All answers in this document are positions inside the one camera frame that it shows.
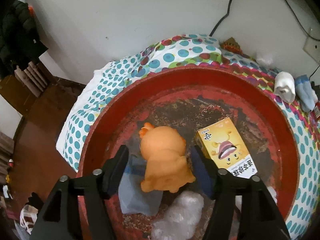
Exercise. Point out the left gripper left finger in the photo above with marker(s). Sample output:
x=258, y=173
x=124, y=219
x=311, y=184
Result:
x=59, y=218

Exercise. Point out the small red wrapper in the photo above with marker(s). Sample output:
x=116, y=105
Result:
x=231, y=45

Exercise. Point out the red round tray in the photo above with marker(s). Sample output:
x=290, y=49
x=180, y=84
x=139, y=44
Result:
x=187, y=99

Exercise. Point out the light blue sock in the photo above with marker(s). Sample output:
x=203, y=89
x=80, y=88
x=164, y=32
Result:
x=131, y=197

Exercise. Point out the blue sock pair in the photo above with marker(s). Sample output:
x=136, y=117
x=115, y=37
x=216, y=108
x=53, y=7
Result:
x=306, y=94

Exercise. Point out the clear plastic bag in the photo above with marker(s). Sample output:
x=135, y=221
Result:
x=181, y=218

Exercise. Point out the orange plush toy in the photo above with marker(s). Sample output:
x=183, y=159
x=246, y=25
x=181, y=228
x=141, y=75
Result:
x=167, y=168

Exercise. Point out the white crumpled tissue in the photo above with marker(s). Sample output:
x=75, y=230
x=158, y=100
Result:
x=265, y=60

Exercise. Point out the yellow cartoon carton box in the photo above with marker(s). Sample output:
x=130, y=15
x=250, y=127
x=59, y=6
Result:
x=222, y=143

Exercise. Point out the black hanging jacket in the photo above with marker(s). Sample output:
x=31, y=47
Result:
x=20, y=40

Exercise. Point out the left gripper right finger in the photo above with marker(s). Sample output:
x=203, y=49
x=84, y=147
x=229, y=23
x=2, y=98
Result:
x=260, y=217

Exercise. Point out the white wall socket plate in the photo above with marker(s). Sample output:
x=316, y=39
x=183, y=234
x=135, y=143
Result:
x=311, y=47

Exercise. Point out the colourful polka dot cloth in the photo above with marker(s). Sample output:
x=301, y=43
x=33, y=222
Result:
x=199, y=49

